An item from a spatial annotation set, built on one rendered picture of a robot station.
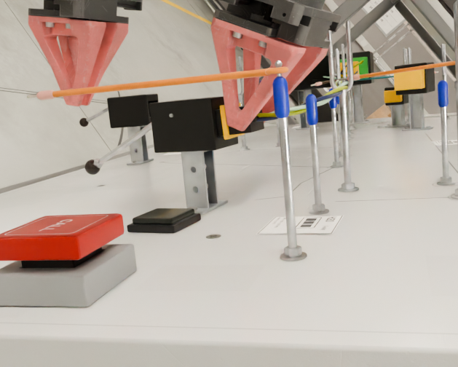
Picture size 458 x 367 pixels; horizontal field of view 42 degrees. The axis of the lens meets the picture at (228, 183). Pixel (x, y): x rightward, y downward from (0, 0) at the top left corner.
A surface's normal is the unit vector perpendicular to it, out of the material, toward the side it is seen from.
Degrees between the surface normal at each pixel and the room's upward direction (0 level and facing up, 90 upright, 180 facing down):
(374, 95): 90
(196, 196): 98
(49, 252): 90
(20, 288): 90
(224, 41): 116
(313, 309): 54
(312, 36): 61
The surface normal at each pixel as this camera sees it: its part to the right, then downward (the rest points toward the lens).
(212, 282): -0.09, -0.98
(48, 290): -0.27, 0.18
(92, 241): 0.96, -0.04
